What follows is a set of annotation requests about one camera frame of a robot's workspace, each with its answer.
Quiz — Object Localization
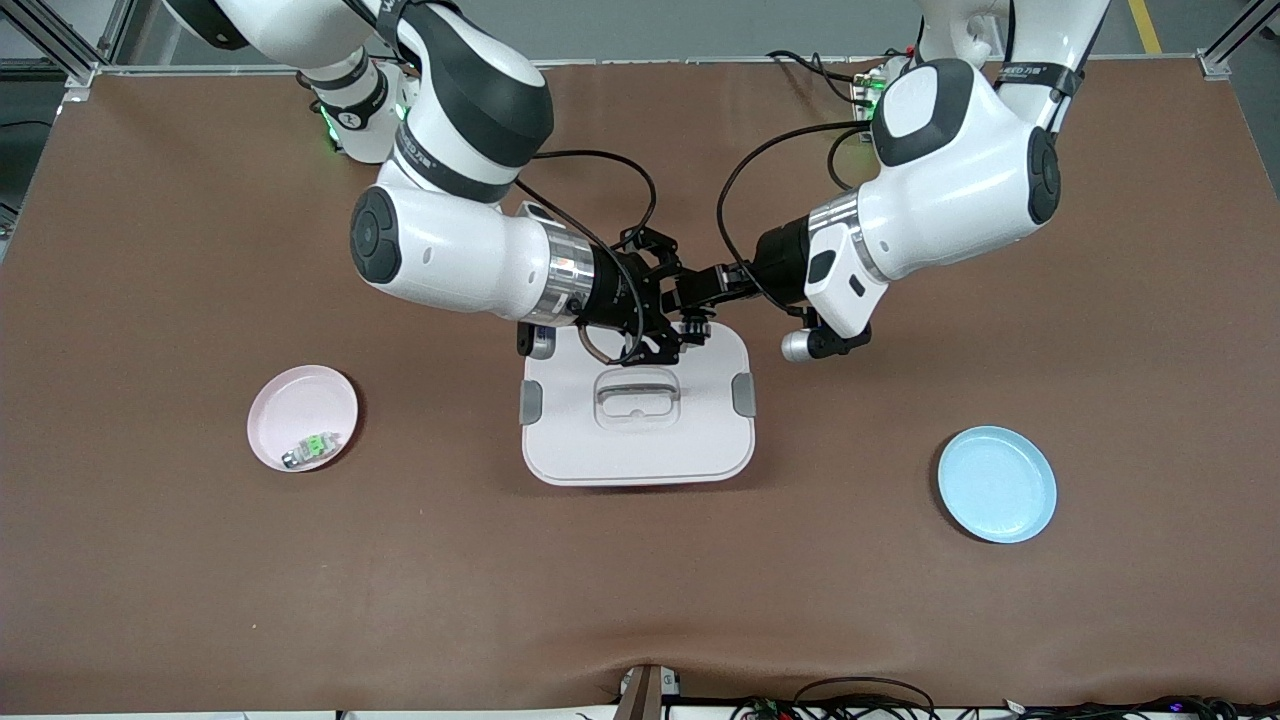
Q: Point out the metal table edge rail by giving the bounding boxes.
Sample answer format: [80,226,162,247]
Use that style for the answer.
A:
[95,55,1201,76]

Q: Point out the black base cable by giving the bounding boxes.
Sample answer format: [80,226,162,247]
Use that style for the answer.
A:
[766,48,871,109]

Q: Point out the black cable loop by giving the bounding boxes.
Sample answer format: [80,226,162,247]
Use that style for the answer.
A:
[793,677,938,720]

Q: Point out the white lidded box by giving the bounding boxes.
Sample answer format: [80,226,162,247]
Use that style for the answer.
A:
[519,321,758,488]

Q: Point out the black cable bundle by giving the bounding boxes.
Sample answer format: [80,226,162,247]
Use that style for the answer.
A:
[730,693,1280,720]

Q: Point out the aluminium frame post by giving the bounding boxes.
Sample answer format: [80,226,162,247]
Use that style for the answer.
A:
[0,0,136,89]
[1200,0,1280,81]

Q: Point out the pink round plate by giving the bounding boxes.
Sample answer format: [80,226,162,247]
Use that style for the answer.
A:
[247,365,360,473]

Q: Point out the green push button switch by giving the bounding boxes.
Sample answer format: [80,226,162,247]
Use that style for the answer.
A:
[282,432,342,469]

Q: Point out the light blue round plate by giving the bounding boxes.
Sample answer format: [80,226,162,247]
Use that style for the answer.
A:
[937,426,1058,545]

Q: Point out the brown camera mount bracket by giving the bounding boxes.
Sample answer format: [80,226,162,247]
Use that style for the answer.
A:
[615,663,683,720]

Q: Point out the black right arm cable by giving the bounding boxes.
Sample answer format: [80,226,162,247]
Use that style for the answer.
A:
[512,150,661,367]

